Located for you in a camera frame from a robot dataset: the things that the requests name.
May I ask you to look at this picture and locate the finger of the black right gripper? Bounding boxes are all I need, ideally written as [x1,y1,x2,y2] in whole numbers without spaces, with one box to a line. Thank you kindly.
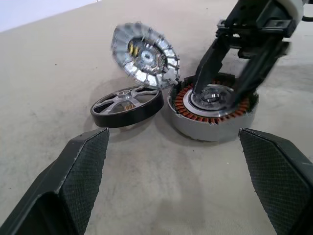
[193,39,232,96]
[229,36,286,110]

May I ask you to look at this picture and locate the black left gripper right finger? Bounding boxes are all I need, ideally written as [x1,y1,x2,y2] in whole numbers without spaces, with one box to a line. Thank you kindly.
[238,127,313,235]

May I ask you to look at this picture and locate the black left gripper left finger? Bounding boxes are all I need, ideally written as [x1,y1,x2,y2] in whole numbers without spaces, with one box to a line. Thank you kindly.
[0,127,110,235]

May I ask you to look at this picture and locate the grey motor housing copper windings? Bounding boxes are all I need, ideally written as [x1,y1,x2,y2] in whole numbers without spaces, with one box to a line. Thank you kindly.
[167,72,260,143]

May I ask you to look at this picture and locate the silver round motor lid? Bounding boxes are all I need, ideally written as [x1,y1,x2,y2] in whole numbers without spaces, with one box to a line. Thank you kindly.
[111,22,181,89]

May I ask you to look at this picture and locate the black spoked rotor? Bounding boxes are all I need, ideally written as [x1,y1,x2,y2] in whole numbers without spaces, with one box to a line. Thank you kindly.
[89,85,165,128]

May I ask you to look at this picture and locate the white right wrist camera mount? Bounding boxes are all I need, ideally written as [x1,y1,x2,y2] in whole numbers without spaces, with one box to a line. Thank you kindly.
[278,0,305,22]

